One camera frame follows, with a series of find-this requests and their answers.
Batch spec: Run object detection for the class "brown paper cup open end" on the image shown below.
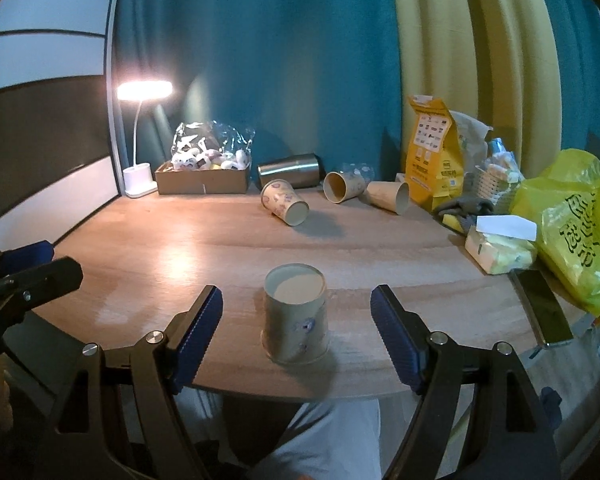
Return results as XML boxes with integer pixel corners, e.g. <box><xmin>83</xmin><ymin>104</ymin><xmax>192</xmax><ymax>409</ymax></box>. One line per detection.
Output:
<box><xmin>323</xmin><ymin>171</ymin><xmax>366</xmax><ymax>204</ymax></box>

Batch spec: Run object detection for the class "patterned paper cup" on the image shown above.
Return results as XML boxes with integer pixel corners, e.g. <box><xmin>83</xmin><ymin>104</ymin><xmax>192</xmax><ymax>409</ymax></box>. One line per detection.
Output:
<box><xmin>261</xmin><ymin>263</ymin><xmax>329</xmax><ymax>366</ymax></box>

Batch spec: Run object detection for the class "white desk lamp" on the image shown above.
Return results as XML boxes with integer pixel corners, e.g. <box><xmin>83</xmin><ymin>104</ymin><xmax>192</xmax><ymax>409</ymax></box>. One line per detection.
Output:
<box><xmin>117</xmin><ymin>79</ymin><xmax>173</xmax><ymax>198</ymax></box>

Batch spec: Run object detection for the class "stainless steel tumbler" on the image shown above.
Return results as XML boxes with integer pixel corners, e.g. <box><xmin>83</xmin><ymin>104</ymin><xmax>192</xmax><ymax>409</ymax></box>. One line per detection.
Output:
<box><xmin>257</xmin><ymin>153</ymin><xmax>321</xmax><ymax>188</ymax></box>

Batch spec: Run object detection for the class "yellow tissue pack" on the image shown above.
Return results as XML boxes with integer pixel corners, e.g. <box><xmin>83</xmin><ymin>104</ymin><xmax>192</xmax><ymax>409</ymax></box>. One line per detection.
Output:
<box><xmin>465</xmin><ymin>214</ymin><xmax>538</xmax><ymax>275</ymax></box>

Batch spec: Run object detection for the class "yellow and green curtain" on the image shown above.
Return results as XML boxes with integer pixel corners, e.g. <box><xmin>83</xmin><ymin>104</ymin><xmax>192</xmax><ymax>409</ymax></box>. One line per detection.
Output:
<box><xmin>107</xmin><ymin>0</ymin><xmax>600</xmax><ymax>179</ymax></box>

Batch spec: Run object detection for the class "black smartphone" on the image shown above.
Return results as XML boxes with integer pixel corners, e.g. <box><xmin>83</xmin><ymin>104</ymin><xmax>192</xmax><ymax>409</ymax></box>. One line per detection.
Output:
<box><xmin>508</xmin><ymin>269</ymin><xmax>573</xmax><ymax>348</ymax></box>

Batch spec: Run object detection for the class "clear bag of snacks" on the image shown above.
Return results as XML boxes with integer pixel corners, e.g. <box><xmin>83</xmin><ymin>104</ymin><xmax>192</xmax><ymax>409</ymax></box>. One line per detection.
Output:
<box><xmin>170</xmin><ymin>120</ymin><xmax>256</xmax><ymax>171</ymax></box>

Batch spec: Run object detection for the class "yellow plastic bag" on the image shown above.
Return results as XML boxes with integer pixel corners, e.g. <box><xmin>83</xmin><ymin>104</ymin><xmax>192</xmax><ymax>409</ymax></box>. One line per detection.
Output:
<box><xmin>510</xmin><ymin>148</ymin><xmax>600</xmax><ymax>318</ymax></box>

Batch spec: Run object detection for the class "orange paper bag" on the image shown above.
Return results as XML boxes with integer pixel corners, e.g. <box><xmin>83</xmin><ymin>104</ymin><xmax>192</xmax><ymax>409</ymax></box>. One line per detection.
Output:
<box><xmin>405</xmin><ymin>96</ymin><xmax>464</xmax><ymax>212</ymax></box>

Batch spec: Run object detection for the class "brown cardboard tray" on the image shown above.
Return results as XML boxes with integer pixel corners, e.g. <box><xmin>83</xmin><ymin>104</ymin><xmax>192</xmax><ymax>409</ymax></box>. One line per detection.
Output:
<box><xmin>155</xmin><ymin>162</ymin><xmax>250</xmax><ymax>195</ymax></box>

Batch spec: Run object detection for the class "brown kraft paper bag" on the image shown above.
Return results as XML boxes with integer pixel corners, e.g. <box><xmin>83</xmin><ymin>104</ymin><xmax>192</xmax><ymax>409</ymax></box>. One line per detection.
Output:
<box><xmin>451</xmin><ymin>110</ymin><xmax>492</xmax><ymax>176</ymax></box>

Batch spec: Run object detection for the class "white woven basket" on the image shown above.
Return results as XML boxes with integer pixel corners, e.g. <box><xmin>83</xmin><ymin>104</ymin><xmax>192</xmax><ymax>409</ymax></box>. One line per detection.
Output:
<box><xmin>475</xmin><ymin>152</ymin><xmax>524</xmax><ymax>214</ymax></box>

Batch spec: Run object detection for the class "paper cup with pink prints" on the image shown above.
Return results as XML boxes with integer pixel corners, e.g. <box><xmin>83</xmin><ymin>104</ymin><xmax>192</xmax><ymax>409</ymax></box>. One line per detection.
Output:
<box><xmin>261</xmin><ymin>179</ymin><xmax>310</xmax><ymax>226</ymax></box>

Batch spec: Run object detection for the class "grey work glove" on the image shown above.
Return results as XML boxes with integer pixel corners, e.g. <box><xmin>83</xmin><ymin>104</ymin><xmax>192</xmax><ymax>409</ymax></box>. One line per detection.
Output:
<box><xmin>432</xmin><ymin>196</ymin><xmax>494</xmax><ymax>235</ymax></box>

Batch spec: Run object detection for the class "plain brown paper cup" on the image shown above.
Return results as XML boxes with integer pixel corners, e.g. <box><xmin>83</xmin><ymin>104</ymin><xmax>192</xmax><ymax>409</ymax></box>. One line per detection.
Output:
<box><xmin>365</xmin><ymin>181</ymin><xmax>410</xmax><ymax>216</ymax></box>

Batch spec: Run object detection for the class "crumpled clear plastic wrapper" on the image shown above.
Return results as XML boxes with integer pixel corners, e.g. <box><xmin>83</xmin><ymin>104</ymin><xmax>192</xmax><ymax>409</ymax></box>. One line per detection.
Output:
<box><xmin>340</xmin><ymin>162</ymin><xmax>375</xmax><ymax>184</ymax></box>

